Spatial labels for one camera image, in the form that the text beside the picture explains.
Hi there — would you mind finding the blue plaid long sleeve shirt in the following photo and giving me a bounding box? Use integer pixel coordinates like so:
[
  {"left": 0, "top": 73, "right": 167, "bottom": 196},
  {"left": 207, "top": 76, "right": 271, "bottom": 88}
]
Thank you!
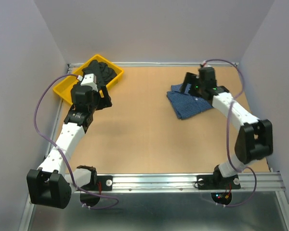
[{"left": 167, "top": 84, "right": 212, "bottom": 120}]

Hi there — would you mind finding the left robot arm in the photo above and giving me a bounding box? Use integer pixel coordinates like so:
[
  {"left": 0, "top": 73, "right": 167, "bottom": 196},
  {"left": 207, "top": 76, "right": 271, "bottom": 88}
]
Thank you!
[{"left": 26, "top": 84, "right": 112, "bottom": 209}]

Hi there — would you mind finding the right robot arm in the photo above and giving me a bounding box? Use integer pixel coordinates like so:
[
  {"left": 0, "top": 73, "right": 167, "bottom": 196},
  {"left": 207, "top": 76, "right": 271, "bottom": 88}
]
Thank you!
[{"left": 180, "top": 65, "right": 273, "bottom": 190}]

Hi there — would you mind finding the yellow plastic bin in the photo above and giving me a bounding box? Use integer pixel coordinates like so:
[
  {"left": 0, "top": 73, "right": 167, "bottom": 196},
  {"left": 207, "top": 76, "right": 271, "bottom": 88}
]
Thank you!
[{"left": 53, "top": 54, "right": 124, "bottom": 105}]

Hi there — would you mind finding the black striped shirt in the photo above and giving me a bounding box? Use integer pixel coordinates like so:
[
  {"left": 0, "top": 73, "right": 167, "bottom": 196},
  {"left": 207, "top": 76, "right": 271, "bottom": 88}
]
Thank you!
[{"left": 73, "top": 60, "right": 117, "bottom": 97}]

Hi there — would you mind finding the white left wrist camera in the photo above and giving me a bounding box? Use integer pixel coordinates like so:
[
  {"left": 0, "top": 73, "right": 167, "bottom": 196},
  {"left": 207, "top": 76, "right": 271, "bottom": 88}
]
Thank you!
[{"left": 77, "top": 74, "right": 98, "bottom": 91}]

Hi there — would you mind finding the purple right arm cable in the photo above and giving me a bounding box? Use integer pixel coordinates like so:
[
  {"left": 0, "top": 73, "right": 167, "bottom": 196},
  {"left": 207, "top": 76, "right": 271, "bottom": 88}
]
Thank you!
[{"left": 201, "top": 59, "right": 258, "bottom": 208}]

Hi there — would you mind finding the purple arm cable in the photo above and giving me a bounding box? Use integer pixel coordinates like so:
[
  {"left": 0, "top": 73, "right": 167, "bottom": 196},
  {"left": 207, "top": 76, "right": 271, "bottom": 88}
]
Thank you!
[
  {"left": 33, "top": 74, "right": 120, "bottom": 210},
  {"left": 201, "top": 59, "right": 258, "bottom": 208}
]

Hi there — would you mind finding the aluminium back rail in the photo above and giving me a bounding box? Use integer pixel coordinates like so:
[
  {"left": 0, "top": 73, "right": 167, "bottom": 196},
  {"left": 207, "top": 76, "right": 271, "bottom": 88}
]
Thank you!
[{"left": 68, "top": 62, "right": 231, "bottom": 68}]

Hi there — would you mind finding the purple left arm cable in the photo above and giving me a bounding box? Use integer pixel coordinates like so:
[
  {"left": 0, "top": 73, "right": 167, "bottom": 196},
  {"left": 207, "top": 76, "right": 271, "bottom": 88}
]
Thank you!
[{"left": 33, "top": 74, "right": 120, "bottom": 210}]

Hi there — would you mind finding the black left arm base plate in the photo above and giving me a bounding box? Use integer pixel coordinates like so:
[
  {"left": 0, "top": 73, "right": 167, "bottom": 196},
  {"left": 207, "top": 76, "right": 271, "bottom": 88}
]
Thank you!
[{"left": 82, "top": 175, "right": 113, "bottom": 192}]

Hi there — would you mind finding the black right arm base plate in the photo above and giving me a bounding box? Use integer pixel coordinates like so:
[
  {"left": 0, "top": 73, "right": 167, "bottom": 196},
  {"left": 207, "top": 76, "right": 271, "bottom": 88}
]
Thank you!
[{"left": 197, "top": 174, "right": 241, "bottom": 190}]

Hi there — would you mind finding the aluminium front rail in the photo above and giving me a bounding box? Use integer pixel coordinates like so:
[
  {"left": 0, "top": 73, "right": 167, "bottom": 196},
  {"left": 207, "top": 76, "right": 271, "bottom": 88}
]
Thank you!
[{"left": 75, "top": 172, "right": 285, "bottom": 194}]

